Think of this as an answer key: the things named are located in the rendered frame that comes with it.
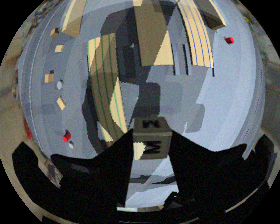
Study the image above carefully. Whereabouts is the red cylinder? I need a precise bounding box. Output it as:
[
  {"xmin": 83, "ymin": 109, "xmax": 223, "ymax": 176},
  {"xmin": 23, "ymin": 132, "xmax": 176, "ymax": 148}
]
[
  {"xmin": 225, "ymin": 37, "xmax": 234, "ymax": 44},
  {"xmin": 63, "ymin": 132, "xmax": 71, "ymax": 143}
]

